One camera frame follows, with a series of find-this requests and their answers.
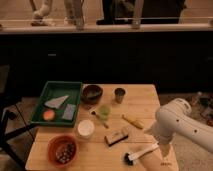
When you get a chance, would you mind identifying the green plastic tray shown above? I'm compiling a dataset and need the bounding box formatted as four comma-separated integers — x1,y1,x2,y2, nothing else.
30,81,82,127

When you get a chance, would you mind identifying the white round lid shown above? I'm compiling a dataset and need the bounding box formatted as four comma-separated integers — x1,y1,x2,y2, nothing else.
77,120,95,138

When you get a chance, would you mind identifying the black block eraser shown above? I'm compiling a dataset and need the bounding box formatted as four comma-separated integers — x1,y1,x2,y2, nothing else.
105,130,129,146

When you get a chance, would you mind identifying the black chair frame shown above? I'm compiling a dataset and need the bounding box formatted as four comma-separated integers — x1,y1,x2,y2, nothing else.
0,96,38,169

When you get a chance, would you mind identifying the dark brown bowl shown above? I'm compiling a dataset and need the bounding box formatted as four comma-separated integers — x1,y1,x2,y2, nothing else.
82,85,103,104

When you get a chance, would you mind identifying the orange bowl with beads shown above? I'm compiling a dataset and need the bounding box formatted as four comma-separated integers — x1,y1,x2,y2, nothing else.
47,135,78,169

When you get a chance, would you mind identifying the grey rectangular sponge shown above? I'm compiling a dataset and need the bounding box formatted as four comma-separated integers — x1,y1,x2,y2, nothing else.
62,104,76,120

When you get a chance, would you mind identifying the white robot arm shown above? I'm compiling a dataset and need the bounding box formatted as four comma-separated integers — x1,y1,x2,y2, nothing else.
145,98,213,156

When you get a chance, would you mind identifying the white handled dish brush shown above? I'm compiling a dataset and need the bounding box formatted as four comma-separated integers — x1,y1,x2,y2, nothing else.
124,143,159,166

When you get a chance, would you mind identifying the orange round fruit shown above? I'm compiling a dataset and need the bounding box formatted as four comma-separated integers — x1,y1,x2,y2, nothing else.
43,109,55,121

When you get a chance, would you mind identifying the small metal cup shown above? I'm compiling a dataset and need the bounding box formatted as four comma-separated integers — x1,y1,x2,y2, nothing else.
114,88,126,104

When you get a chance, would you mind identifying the grey triangular cloth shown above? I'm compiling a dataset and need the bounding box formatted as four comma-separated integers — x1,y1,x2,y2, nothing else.
44,95,68,109

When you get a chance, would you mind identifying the yellow wooden stick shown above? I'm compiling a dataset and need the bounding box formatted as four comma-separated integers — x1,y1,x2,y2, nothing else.
122,115,144,129

